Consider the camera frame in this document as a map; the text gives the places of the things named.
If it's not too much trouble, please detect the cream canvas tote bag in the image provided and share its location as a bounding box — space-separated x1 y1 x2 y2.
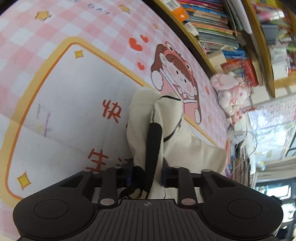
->
119 88 227 199

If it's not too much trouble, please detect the stack of notebooks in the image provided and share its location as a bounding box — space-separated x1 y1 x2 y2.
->
231 143 258 188

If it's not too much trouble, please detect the pink white plush bunny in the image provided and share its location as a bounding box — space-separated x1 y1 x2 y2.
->
210 72 251 125

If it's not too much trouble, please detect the beige pen holder box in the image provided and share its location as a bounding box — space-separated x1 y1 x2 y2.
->
208 50 227 69

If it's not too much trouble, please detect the pink checkered table mat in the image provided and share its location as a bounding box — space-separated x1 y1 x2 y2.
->
1 1 227 240

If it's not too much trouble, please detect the white charger on shelf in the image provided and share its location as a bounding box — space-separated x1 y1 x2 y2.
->
184 22 199 37

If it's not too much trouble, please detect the white wooden bookshelf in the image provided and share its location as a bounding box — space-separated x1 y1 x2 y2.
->
148 1 295 98

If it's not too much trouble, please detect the row of colourful books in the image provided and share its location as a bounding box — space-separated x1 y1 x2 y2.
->
178 1 262 87

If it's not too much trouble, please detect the flat white orange box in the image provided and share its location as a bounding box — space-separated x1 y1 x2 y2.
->
161 0 189 22

